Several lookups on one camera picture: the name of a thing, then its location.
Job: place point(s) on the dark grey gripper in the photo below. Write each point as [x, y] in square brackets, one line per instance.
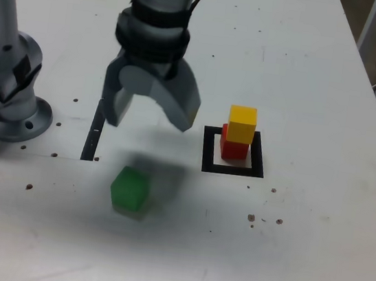
[152, 67]

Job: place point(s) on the green cube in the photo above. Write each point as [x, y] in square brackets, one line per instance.
[129, 191]

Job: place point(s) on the yellow cube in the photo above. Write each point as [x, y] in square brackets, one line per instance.
[242, 123]

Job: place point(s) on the red cube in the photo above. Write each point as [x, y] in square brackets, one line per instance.
[235, 152]

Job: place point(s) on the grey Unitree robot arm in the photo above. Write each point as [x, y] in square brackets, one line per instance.
[3, 19]

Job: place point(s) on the black tape square outline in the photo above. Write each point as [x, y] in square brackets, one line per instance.
[207, 150]

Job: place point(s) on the black tape strip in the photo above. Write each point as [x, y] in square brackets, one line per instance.
[92, 135]

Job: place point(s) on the white frame leg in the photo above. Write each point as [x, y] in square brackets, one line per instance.
[369, 25]

